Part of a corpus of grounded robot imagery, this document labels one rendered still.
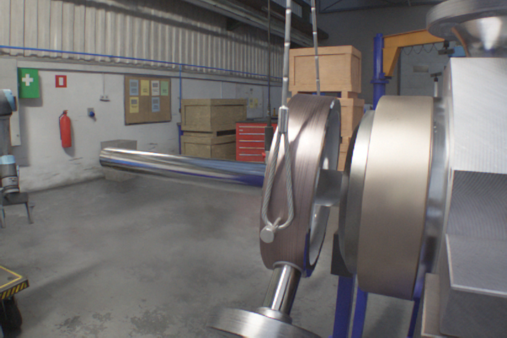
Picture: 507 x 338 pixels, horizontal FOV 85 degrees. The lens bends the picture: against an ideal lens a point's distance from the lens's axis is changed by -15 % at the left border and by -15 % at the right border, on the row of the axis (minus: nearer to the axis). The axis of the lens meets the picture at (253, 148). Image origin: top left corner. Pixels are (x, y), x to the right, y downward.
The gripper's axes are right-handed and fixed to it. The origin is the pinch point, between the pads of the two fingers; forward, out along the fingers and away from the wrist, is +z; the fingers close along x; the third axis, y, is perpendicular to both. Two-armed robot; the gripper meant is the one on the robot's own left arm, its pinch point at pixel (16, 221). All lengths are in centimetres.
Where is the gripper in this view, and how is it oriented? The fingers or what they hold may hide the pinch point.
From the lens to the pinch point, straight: 171.4
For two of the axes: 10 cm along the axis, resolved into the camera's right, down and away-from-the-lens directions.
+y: 8.3, -3.4, -4.4
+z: 3.0, 9.4, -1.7
